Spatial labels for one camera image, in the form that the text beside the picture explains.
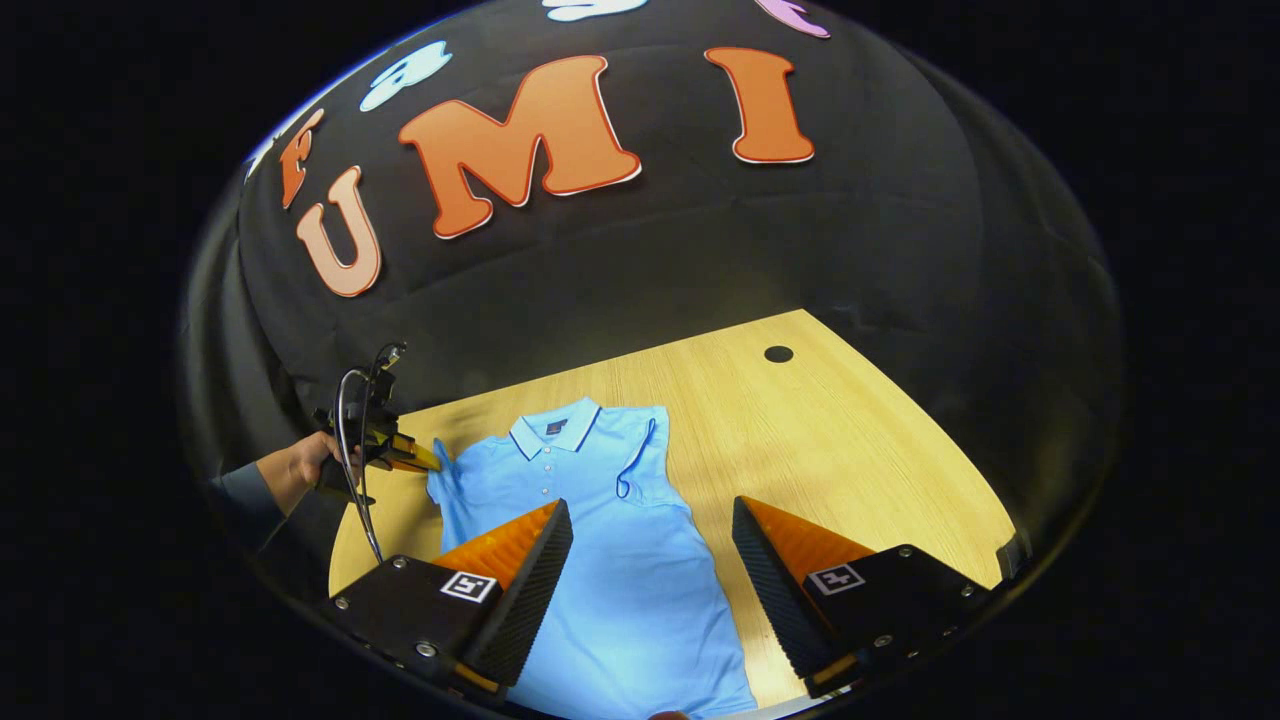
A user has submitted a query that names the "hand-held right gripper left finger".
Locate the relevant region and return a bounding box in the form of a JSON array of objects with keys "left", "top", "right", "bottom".
[{"left": 320, "top": 497, "right": 575, "bottom": 701}]

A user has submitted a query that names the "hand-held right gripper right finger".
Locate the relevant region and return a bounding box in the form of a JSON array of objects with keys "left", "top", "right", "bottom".
[{"left": 731, "top": 494, "right": 996, "bottom": 700}]

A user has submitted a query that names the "light blue T-shirt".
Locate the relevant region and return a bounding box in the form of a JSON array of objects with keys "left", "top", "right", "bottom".
[{"left": 427, "top": 397, "right": 759, "bottom": 720}]

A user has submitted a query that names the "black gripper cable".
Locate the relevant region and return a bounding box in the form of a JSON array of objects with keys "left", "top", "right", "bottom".
[{"left": 335, "top": 366, "right": 387, "bottom": 564}]

